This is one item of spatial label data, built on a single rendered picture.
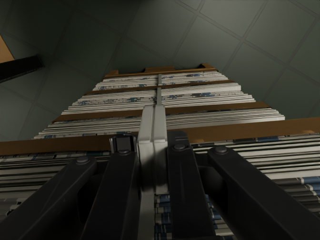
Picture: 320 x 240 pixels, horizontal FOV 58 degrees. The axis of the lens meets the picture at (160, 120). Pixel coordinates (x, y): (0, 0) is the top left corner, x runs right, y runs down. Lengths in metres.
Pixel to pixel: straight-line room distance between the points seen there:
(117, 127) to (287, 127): 0.24
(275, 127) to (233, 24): 0.88
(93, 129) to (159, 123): 0.29
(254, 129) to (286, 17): 0.95
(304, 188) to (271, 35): 1.02
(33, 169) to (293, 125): 0.24
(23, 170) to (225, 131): 0.18
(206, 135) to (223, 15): 0.90
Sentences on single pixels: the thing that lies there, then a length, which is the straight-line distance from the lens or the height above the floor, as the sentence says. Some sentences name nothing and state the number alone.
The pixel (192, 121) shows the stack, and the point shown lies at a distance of 0.45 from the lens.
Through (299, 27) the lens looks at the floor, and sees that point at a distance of 1.24.
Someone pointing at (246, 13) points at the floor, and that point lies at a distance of 1.17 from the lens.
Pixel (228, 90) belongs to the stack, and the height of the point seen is 0.49.
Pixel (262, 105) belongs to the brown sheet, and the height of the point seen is 0.64.
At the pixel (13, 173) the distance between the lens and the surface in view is 0.26.
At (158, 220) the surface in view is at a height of 0.98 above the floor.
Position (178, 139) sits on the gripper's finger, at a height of 0.98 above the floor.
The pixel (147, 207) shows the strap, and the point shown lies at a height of 0.98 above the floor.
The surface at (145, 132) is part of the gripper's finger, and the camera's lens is 0.15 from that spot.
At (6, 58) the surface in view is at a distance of 1.27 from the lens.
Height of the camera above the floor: 1.12
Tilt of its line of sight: 72 degrees down
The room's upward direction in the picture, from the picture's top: 179 degrees clockwise
